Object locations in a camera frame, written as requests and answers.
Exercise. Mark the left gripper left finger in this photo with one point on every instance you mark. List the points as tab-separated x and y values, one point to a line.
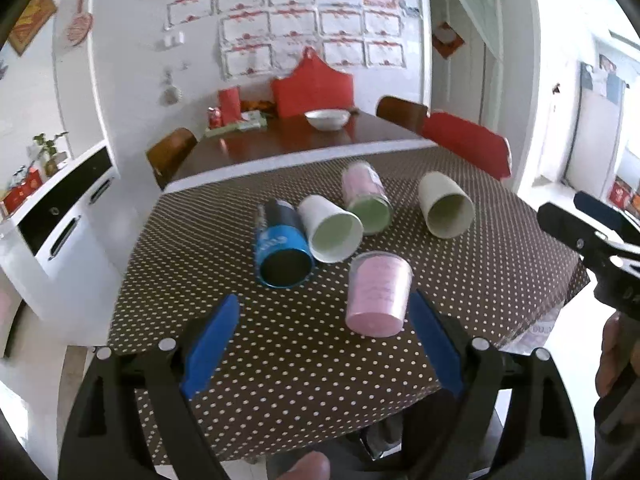
104	438

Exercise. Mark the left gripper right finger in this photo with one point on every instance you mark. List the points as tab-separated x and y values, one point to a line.
540	438

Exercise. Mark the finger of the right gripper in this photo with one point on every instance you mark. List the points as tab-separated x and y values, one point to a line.
614	219

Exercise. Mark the pink clear plastic cup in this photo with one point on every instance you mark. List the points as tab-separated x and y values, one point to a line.
379	285

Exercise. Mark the white paper cup right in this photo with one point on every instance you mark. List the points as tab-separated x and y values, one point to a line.
447	210

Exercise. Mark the white paper cup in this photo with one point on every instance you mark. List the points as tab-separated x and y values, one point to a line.
333	233
447	210

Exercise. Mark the blue black cup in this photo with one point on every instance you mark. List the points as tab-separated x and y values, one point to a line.
282	255

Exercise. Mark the white paper cup left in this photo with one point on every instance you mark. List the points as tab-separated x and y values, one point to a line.
333	233

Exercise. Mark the person right hand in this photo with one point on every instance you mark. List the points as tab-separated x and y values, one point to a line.
609	367

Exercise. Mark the person left hand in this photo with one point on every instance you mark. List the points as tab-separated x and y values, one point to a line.
313	466

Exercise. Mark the red covered chair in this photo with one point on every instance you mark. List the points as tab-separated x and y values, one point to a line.
474	143

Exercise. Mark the white black sideboard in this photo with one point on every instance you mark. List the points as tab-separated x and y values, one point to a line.
53	253

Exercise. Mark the brown polka dot tablecloth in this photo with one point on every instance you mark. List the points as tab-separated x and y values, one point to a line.
294	374

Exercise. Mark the brown chair right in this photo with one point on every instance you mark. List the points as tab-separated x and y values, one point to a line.
406	114

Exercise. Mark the brown chair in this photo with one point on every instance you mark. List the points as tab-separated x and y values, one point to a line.
406	114
168	154

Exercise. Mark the red door decoration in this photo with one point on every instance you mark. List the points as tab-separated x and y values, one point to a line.
445	40

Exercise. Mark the red box on sideboard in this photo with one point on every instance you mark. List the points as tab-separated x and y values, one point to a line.
12	199

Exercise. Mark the potted green plant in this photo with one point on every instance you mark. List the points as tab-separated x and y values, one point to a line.
47	151

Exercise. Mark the white ceramic bowl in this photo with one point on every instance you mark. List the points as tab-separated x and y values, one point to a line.
328	120

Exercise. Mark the brown chair left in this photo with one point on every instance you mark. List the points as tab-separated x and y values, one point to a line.
168	154

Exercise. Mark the large red bag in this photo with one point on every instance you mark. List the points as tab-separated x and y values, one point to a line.
313	85

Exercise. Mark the red soda can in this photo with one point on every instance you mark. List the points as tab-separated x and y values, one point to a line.
214	118

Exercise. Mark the green tray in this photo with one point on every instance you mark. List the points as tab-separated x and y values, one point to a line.
249	121

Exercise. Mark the small red bag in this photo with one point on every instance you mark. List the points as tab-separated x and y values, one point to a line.
230	105

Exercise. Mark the red gold framed picture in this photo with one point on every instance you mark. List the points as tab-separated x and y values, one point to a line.
33	18

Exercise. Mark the wall light switch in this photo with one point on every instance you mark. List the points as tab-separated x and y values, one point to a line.
173	40

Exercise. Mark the red round wall ornament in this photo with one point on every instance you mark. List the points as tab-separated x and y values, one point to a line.
80	25

